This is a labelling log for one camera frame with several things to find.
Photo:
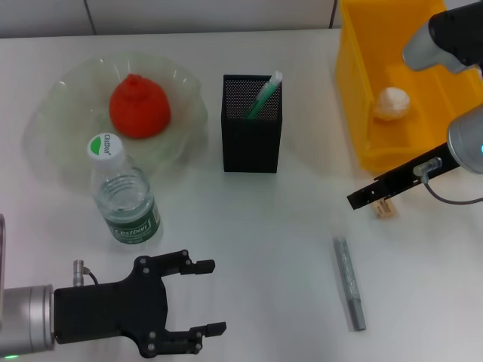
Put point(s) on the clear green-label water bottle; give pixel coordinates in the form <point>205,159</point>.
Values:
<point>124,196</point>

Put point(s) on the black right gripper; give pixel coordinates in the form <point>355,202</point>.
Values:
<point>403,177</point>

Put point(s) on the white paper ball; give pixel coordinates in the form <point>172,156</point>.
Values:
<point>392,103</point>

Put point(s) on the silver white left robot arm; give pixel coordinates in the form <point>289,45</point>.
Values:
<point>26,320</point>

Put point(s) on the grey pen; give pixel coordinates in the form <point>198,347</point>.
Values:
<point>349,283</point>

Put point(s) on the orange fruit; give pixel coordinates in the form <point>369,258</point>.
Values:
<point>139,107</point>

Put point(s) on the green glass fruit plate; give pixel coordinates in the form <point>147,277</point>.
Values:
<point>68,113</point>

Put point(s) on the green pen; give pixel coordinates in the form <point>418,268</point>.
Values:
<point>264,94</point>

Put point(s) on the black mesh pen holder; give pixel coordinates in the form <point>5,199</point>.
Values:
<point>249,147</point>

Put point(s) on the beige eraser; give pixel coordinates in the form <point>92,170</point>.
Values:
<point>388,212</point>

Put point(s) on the yellow plastic bin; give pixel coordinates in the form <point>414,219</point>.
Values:
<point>396,147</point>

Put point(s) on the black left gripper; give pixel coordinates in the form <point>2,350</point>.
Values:
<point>109,313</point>

